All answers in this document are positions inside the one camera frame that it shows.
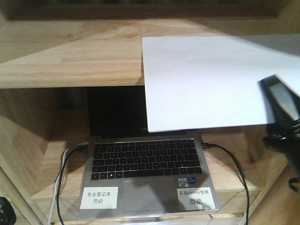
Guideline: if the black cable left of laptop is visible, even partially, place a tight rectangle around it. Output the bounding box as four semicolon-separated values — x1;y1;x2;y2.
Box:
55;145;89;225

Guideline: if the white laptop charging cable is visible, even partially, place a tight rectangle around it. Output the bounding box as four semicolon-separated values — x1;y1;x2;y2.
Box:
48;141;90;225

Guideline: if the silver laptop black keyboard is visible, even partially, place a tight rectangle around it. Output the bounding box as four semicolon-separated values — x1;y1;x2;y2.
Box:
79;86;219;220

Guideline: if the wooden shelf desk unit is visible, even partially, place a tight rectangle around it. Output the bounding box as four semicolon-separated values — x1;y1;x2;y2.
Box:
0;0;300;225

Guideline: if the white laptop label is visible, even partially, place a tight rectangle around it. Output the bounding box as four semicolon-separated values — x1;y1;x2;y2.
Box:
177;187;216;210
80;187;119;210

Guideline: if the white left laptop label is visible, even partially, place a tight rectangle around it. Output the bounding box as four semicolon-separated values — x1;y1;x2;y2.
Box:
80;187;119;210

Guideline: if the black cable right of laptop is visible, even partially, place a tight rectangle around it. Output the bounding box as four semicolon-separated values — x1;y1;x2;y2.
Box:
201;142;250;225

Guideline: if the white right laptop label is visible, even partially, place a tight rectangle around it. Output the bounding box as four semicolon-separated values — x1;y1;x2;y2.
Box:
177;187;216;210

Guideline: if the white paper sheet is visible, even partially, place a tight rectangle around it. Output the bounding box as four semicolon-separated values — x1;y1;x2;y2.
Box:
142;34;300;132

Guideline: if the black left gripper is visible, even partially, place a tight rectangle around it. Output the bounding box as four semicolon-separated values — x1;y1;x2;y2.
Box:
0;196;16;225

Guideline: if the black cable of laptop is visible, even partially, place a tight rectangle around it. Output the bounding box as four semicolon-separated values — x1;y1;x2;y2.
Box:
55;145;89;225
201;142;250;225

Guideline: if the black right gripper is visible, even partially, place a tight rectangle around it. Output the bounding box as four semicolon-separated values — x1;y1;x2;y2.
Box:
258;75;300;177

